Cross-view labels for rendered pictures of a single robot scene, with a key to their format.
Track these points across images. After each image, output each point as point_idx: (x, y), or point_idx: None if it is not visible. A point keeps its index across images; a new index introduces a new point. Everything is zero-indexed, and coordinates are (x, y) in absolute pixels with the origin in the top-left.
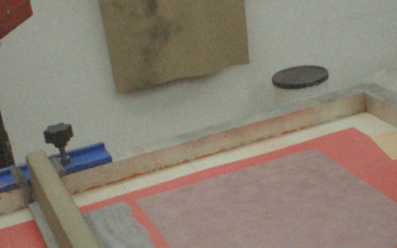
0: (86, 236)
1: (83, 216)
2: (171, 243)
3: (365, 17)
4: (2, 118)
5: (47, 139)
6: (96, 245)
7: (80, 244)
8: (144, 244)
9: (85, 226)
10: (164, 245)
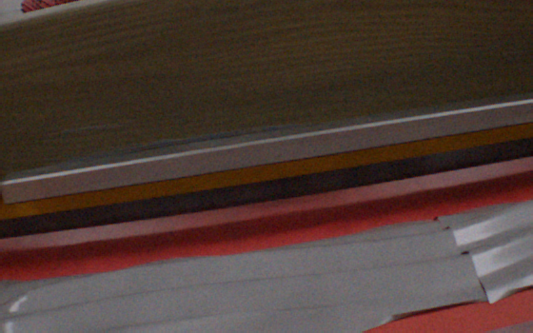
0: None
1: None
2: (532, 330)
3: None
4: None
5: None
6: (45, 9)
7: None
8: (527, 263)
9: None
10: (519, 313)
